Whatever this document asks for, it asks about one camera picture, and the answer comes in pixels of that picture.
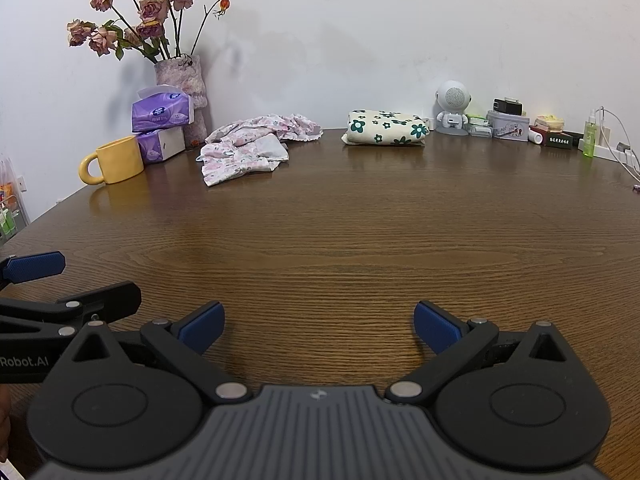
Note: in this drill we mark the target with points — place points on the yellow small box stack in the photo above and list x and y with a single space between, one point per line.
550 122

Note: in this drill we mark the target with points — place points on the black charger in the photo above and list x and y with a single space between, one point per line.
507 107

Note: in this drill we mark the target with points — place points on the pink floral dress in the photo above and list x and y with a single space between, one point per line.
235 155

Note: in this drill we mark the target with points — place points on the white power strip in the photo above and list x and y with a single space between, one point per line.
607 152

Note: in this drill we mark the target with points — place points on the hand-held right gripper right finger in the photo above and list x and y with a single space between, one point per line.
435 328

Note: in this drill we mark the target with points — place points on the yellow mug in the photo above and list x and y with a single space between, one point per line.
120 160

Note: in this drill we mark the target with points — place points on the green spray bottle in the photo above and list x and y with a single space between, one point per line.
590 137

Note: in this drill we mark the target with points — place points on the white wall outlet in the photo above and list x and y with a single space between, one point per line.
21 183

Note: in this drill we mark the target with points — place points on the pink fuzzy vase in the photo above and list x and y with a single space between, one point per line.
180 75

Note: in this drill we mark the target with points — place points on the clear plastic case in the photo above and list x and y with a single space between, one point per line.
480 131

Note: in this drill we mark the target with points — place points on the folded cream floral cloth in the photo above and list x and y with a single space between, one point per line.
380 127

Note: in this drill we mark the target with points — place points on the white plug adapter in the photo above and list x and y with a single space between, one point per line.
606 132

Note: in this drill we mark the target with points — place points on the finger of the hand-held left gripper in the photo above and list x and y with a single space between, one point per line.
100 300
35 266

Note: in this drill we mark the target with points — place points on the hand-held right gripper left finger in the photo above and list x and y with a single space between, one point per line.
202 328

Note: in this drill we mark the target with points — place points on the white robot-shaped speaker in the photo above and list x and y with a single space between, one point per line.
452 97

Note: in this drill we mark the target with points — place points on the dark label box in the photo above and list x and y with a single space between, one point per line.
560 141

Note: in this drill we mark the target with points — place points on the green white small box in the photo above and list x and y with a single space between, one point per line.
479 121

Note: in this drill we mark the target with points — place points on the small white adapter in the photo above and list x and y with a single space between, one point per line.
429 124

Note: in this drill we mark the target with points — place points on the purple white tissue pack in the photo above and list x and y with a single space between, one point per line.
150 147

